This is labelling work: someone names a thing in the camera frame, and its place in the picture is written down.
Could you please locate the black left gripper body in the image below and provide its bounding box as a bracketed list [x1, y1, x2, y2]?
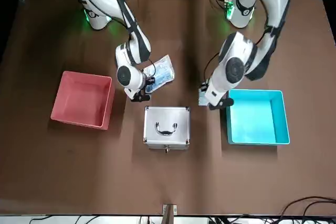
[208, 97, 235, 111]

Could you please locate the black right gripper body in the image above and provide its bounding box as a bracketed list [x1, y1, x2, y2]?
[130, 89, 152, 103]

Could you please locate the used blue mask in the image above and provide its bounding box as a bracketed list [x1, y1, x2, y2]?
[198, 87, 211, 107]

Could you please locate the new mask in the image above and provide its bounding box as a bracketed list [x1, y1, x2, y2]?
[143, 55, 176, 94]

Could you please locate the blue plastic box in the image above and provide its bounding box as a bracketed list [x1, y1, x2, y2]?
[225, 89, 291, 146]

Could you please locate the pink plastic box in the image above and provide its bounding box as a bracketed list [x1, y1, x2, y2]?
[50, 70, 116, 131]

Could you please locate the silver aluminium case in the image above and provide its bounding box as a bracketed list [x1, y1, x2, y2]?
[143, 105, 191, 154]

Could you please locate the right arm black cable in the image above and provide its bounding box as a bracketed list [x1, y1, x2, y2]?
[114, 0, 158, 78]

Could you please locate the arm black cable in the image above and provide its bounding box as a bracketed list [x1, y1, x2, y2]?
[204, 0, 292, 83]
[114, 0, 158, 78]

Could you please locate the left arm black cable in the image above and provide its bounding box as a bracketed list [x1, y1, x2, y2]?
[204, 0, 292, 83]

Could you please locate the aluminium camera post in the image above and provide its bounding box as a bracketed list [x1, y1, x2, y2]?
[162, 204, 178, 224]

